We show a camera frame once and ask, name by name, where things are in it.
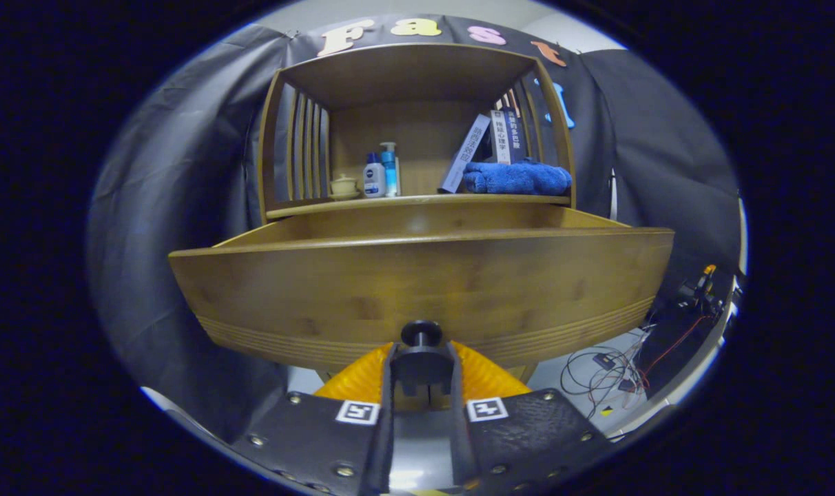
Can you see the dark blue book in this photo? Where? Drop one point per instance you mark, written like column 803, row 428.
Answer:
column 517, row 138

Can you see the black backdrop cloth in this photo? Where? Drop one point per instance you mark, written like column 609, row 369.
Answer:
column 169, row 172

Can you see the blue pump bottle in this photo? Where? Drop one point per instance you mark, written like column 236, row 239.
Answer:
column 389, row 176

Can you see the grey book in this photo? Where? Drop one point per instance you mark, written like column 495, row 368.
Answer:
column 464, row 155

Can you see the wooden cabinet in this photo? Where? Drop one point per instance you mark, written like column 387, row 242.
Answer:
column 410, row 76

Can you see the white bottle with blue cap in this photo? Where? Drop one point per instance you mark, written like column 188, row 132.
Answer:
column 374, row 180

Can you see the white book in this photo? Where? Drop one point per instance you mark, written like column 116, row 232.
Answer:
column 501, row 138

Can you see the blue towel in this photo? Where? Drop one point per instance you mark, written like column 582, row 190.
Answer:
column 514, row 178

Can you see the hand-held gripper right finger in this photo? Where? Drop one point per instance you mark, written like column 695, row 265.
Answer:
column 461, row 448

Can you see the black device with orange part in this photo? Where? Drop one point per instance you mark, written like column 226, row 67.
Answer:
column 700, row 289

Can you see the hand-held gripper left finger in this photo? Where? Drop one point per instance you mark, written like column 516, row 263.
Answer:
column 383, row 448

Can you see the wooden drawer with black knob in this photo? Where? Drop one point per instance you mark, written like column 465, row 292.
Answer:
column 417, row 282

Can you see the beige lidded teacup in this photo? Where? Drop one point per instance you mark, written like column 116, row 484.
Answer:
column 344, row 186

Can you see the wooden countertop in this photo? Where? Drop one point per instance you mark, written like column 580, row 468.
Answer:
column 417, row 200

